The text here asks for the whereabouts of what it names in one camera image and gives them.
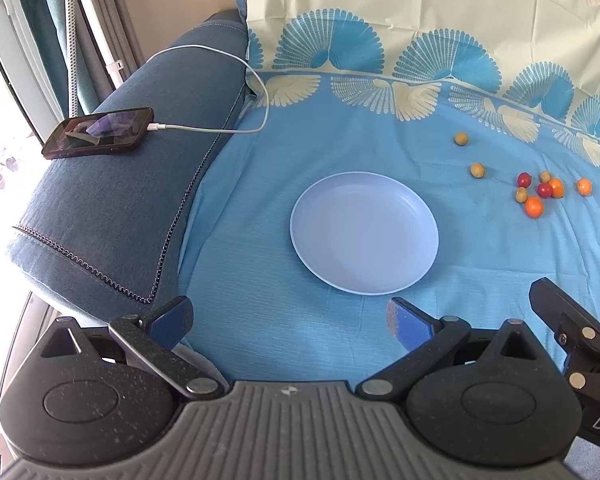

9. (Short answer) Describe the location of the orange tangerine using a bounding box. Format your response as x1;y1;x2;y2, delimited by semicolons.
524;196;544;219
548;178;565;198
577;178;593;196

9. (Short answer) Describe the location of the red cherry tomato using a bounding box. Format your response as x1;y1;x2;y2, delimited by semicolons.
517;172;532;188
536;182;553;198

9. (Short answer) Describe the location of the blue sofa armrest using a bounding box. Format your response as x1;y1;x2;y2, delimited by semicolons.
10;10;248;322

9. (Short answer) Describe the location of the light blue round plate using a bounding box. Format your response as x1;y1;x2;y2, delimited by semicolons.
289;171;439;296

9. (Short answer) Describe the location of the blue patterned cloth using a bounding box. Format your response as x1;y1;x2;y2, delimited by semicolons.
178;0;600;383

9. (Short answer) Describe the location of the black smartphone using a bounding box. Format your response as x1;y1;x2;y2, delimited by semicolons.
42;107;154;160

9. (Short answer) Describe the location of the white garment steamer stand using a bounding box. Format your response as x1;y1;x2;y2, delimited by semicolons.
10;0;81;118

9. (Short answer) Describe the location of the dark teal curtain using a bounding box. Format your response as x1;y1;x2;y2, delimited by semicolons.
20;0;111;114

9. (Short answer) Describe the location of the white charging cable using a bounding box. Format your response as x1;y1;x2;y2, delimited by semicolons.
138;43;271;136

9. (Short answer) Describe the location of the white window frame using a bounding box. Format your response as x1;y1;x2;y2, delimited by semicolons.
0;0;64;140

